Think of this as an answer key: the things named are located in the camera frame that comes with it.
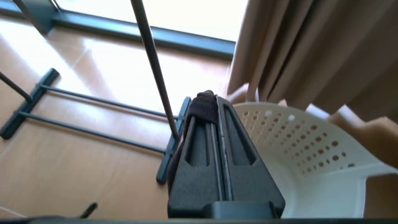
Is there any white laundry basket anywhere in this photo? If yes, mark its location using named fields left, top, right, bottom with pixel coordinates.
left=233, top=101, right=398, bottom=218

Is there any black cable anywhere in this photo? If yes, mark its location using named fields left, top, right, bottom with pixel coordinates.
left=78, top=202, right=99, bottom=219

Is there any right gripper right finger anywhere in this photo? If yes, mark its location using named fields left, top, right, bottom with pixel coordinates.
left=216, top=95, right=286, bottom=218

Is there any heap of clothes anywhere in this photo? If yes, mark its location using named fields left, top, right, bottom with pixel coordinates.
left=167, top=90, right=220, bottom=194

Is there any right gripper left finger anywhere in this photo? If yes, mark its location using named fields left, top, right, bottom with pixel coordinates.
left=167, top=116, right=223, bottom=218

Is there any brown curtain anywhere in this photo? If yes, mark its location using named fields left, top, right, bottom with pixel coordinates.
left=226, top=0, right=398, bottom=170

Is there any black clothes rack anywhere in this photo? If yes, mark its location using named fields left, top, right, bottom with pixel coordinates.
left=0, top=0, right=192, bottom=185

